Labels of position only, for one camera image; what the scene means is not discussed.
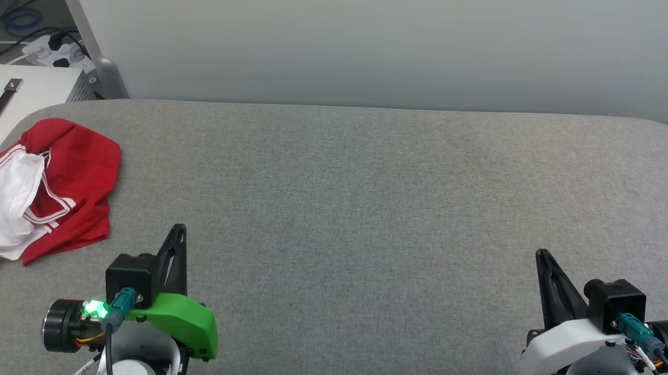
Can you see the white metal cabinet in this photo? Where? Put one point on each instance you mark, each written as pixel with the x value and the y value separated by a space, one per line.
pixel 32 93

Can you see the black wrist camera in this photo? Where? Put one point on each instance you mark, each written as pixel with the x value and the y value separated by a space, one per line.
pixel 128 276
pixel 617 303

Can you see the left black wrist motor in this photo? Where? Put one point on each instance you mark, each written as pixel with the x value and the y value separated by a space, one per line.
pixel 62 324

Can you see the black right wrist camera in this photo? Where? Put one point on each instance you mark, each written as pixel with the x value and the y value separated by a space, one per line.
pixel 617 303

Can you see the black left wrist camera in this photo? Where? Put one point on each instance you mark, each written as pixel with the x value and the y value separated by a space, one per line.
pixel 128 276

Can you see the grey fabric sofa cushion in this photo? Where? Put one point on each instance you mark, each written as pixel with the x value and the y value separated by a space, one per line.
pixel 367 213

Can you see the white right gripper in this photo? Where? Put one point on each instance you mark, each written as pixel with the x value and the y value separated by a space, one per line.
pixel 568 347

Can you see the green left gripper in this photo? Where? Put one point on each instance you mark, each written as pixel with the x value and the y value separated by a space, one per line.
pixel 181 317

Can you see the white paper label tag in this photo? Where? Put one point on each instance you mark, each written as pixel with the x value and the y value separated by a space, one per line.
pixel 86 371

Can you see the white power strip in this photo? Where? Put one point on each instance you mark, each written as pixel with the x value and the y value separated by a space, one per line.
pixel 41 51

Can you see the red white basketball shirt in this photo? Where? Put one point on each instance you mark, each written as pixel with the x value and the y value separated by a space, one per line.
pixel 78 195

